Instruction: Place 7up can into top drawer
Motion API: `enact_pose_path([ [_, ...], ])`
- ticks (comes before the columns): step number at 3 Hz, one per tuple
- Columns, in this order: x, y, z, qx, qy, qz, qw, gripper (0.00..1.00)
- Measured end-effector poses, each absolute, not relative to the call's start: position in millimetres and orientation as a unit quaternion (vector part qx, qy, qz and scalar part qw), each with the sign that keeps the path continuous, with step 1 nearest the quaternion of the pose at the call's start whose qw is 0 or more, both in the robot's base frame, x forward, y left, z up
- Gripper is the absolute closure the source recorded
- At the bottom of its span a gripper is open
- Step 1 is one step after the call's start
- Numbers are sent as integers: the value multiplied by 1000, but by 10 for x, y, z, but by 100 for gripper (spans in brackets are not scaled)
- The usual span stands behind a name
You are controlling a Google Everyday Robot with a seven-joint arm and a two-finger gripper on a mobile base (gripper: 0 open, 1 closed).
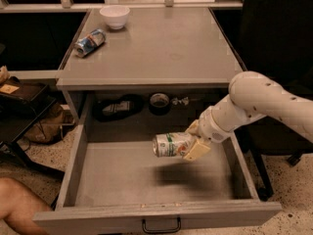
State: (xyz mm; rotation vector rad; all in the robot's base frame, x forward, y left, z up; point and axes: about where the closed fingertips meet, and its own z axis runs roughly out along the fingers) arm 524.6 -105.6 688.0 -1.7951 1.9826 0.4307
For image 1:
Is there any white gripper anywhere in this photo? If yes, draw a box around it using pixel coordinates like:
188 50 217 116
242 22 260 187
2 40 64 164
183 106 233 162

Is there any green white 7up can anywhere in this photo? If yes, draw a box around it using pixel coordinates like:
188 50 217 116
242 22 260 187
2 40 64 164
153 132 196 158

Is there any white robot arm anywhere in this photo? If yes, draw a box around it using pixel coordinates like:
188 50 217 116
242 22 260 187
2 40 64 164
182 71 313 162

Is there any grey cabinet with top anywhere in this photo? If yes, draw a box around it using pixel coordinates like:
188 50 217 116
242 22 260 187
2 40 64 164
55 6 250 125

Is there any grey open top drawer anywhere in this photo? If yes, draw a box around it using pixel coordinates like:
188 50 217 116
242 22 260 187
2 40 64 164
34 94 282 235

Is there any blue silver soda can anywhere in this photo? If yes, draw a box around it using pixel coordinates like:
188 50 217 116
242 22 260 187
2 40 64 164
74 28 106 58

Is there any crumpled foil wrapper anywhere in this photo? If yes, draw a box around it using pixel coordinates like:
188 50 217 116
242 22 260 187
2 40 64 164
171 97 200 106

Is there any black tape roll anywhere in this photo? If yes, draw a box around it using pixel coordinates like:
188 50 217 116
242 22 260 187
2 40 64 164
149 93 170 116

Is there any black pouch with label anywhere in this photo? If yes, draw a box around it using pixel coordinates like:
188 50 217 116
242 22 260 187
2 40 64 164
92 94 145 122

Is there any black office chair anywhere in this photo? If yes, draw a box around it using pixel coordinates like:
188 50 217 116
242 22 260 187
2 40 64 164
235 0 313 203

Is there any brown bag on floor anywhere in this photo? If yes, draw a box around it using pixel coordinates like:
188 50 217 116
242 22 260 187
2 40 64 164
24 103 74 144

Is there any white ceramic bowl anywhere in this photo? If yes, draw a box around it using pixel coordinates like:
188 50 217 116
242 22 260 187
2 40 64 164
100 5 130 29

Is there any black side table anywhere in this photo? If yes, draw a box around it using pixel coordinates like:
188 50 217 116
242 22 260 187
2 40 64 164
0 79 64 179

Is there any person's bare knee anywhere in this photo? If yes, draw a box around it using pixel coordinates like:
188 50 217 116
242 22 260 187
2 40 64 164
0 177 52 235

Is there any yellow sticky note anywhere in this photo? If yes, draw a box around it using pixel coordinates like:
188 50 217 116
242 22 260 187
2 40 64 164
0 84 20 94

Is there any black drawer handle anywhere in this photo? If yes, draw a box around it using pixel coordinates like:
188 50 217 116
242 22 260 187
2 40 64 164
142 217 182 235

